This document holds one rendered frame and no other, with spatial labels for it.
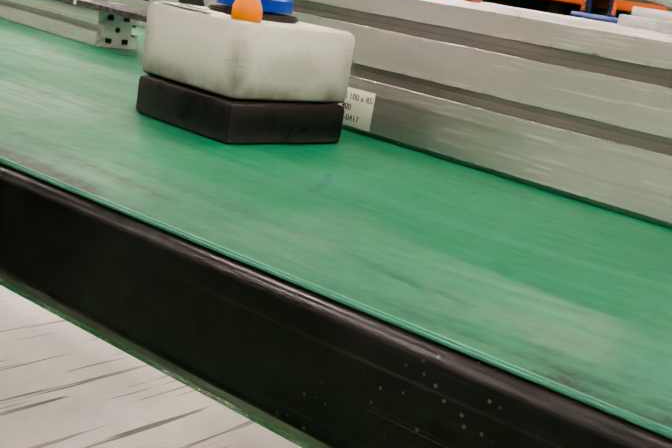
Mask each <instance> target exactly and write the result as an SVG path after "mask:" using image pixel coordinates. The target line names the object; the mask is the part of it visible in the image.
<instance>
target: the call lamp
mask: <svg viewBox="0 0 672 448"><path fill-rule="evenodd" d="M262 14H263V8H262V4H261V0H235V1H234V3H233V5H232V11H231V18H234V19H239V20H245V21H251V22H262Z"/></svg>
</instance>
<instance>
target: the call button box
mask: <svg viewBox="0 0 672 448"><path fill-rule="evenodd" d="M231 11H232V6H230V5H222V4H210V5H208V7H203V6H195V5H186V4H180V3H173V2H166V1H156V2H153V3H150V5H149V7H148V15H147V23H146V32H145V41H144V49H143V58H142V69H143V71H145V72H146V73H148V74H151V75H148V74H145V75H142V76H140V78H139V85H138V94H137V102H136V109H137V111H138V112H140V113H142V114H145V115H148V116H150V117H153V118H156V119H159V120H161V121H164V122H167V123H170V124H173V125H175V126H178V127H181V128H184V129H187V130H189V131H192V132H195V133H198V134H201V135H203V136H206V137H209V138H212V139H214V140H217V141H220V142H223V143H226V144H309V143H337V142H339V140H340V135H341V129H342V123H343V117H344V108H343V107H342V106H340V105H338V104H337V103H341V102H344V100H345V98H346V93H347V87H348V81H349V75H350V68H351V62H352V56H353V50H354V44H355V37H354V35H352V34H351V33H350V32H347V31H346V30H340V29H333V28H328V27H323V26H319V25H314V24H309V23H304V22H300V21H299V20H298V19H297V17H294V16H290V15H286V14H281V13H275V14H266V13H263V14H262V22H251V21H245V20H239V19H234V18H231ZM334 103H336V104H334Z"/></svg>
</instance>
